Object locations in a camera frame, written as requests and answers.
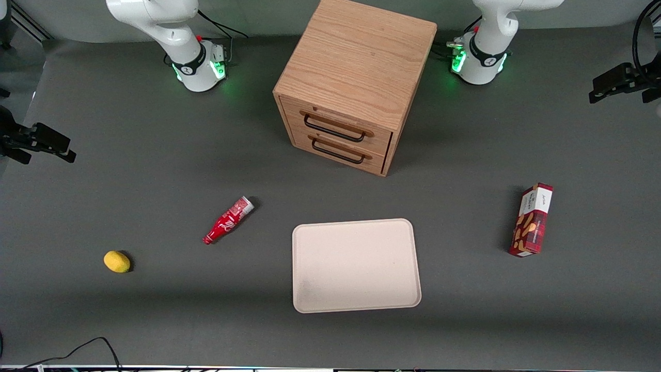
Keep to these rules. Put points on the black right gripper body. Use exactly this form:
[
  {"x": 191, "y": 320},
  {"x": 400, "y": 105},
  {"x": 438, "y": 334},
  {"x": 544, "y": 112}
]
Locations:
[{"x": 19, "y": 137}]

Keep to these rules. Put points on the wooden two-drawer cabinet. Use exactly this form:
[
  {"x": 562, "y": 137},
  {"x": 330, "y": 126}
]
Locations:
[{"x": 356, "y": 62}]

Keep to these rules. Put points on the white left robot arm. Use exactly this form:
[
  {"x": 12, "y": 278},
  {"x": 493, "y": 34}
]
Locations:
[{"x": 485, "y": 57}]

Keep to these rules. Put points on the red cookie box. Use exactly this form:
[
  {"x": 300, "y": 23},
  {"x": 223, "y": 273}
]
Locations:
[{"x": 532, "y": 222}]

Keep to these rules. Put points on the grey aluminium rail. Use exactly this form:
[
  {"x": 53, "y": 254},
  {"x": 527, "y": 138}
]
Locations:
[{"x": 28, "y": 20}]

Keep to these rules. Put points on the yellow lemon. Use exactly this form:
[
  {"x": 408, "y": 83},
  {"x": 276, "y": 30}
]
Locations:
[{"x": 116, "y": 261}]

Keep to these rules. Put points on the red cola bottle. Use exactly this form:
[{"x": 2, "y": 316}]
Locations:
[{"x": 227, "y": 221}]

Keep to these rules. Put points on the beige rectangular tray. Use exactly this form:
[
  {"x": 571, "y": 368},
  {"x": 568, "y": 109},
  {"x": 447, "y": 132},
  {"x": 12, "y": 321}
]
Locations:
[{"x": 356, "y": 266}]

